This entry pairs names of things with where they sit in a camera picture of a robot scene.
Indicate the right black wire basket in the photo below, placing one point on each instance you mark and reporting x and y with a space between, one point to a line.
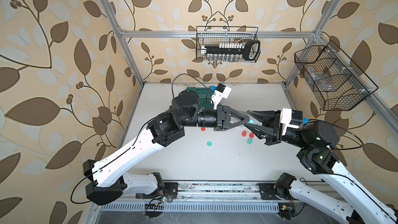
351 83

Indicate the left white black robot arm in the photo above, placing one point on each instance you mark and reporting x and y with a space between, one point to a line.
109 177

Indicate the plastic bag in basket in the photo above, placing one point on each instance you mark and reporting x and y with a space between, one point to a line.
322 81

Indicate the green plastic tool case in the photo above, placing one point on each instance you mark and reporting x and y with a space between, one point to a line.
204 97

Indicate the black white tool in basket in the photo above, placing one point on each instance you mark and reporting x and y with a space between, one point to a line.
245 51

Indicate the black wire basket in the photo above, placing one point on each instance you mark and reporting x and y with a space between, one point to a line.
213 35
351 83

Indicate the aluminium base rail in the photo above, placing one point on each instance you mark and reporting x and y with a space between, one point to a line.
215 197

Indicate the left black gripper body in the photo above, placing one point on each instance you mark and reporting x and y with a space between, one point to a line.
218 124

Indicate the centre black wire basket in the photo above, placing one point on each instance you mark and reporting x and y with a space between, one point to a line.
213 35

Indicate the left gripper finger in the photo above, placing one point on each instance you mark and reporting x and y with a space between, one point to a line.
238 115
237 124

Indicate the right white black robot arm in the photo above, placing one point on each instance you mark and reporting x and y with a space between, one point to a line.
317 140

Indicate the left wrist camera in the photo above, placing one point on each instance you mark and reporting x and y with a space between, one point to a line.
219 92

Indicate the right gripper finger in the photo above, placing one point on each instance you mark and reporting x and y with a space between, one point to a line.
257 130
261 116

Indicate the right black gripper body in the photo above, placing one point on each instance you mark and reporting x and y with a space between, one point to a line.
278 125

